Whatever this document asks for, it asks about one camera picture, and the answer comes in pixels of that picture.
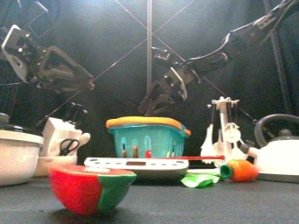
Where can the orange toy carrot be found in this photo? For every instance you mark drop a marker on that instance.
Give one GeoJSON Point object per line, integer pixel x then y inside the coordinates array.
{"type": "Point", "coordinates": [239, 171]}

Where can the black toy scissors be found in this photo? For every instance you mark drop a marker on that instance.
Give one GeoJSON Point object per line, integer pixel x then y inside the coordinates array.
{"type": "Point", "coordinates": [68, 146]}

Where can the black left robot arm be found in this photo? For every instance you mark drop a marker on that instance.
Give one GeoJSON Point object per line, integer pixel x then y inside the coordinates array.
{"type": "Point", "coordinates": [10, 17]}

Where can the white utensil rack stand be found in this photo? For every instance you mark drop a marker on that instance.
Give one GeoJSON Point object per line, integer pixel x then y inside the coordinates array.
{"type": "Point", "coordinates": [223, 131]}

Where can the teal basket with orange rim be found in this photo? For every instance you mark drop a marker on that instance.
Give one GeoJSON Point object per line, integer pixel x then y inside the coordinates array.
{"type": "Point", "coordinates": [149, 137]}

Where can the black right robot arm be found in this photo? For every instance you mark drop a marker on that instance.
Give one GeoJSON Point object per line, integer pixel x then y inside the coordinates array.
{"type": "Point", "coordinates": [248, 35]}

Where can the green white toy vegetable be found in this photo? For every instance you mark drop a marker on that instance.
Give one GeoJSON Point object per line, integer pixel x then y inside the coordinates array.
{"type": "Point", "coordinates": [197, 180]}

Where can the red toy stick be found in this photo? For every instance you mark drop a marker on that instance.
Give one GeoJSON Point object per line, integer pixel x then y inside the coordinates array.
{"type": "Point", "coordinates": [193, 157]}

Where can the white toy kettle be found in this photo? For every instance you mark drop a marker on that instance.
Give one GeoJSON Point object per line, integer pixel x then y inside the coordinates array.
{"type": "Point", "coordinates": [277, 151]}

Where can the metal frame pole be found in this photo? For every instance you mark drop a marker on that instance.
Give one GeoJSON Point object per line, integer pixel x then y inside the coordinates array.
{"type": "Point", "coordinates": [148, 43]}

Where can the white toy kitchen scale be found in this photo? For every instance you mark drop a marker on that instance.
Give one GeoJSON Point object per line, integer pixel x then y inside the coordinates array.
{"type": "Point", "coordinates": [136, 166]}

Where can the red green strawberry half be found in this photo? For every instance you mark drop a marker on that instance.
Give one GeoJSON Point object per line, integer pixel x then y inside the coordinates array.
{"type": "Point", "coordinates": [87, 189]}

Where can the white toy knife block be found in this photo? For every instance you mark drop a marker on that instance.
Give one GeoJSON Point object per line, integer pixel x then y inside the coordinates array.
{"type": "Point", "coordinates": [57, 137]}

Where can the white toy cooking pot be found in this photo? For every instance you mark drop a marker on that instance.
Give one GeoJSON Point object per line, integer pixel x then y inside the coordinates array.
{"type": "Point", "coordinates": [17, 154]}

